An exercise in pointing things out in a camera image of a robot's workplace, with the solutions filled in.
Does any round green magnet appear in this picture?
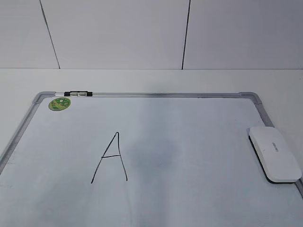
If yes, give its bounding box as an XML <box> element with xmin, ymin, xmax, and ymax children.
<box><xmin>48</xmin><ymin>97</ymin><xmax>71</xmax><ymax>112</ymax></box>

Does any white board eraser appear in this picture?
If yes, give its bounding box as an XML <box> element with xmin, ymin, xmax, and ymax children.
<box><xmin>249</xmin><ymin>126</ymin><xmax>302</xmax><ymax>183</ymax></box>

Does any white board with aluminium frame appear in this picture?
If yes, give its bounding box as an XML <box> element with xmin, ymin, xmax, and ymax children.
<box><xmin>0</xmin><ymin>92</ymin><xmax>303</xmax><ymax>227</ymax></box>

